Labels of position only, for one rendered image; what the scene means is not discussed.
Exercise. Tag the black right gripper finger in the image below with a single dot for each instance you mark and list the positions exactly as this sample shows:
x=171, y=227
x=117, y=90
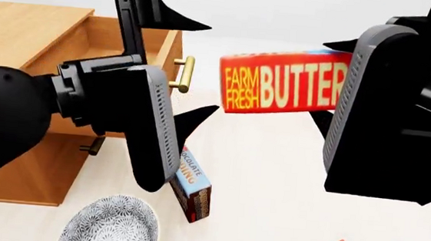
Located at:
x=344, y=46
x=323, y=121

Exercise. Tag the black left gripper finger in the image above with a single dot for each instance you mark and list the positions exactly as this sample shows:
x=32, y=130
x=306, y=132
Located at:
x=192, y=118
x=169, y=18

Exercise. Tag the open wooden drawer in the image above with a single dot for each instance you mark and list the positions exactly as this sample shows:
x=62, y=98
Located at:
x=102, y=36

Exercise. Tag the light wooden cabinet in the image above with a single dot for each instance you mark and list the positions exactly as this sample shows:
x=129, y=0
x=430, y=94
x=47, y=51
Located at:
x=22, y=30

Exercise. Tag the blue chocolate pudding box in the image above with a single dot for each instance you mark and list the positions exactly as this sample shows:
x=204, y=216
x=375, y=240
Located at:
x=192, y=188

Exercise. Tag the grey floral patterned plate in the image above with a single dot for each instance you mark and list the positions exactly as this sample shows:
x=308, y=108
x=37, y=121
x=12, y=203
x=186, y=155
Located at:
x=111, y=225

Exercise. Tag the grey-edged left gripper camera box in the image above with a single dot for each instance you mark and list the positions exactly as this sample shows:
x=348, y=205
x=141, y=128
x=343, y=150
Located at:
x=149, y=127

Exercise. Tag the grey-edged gripper camera box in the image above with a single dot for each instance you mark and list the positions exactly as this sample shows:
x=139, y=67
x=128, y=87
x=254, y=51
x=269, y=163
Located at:
x=149, y=127
x=372, y=130

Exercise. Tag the grey-edged right gripper camera box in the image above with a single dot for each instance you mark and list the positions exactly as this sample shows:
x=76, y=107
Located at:
x=372, y=130

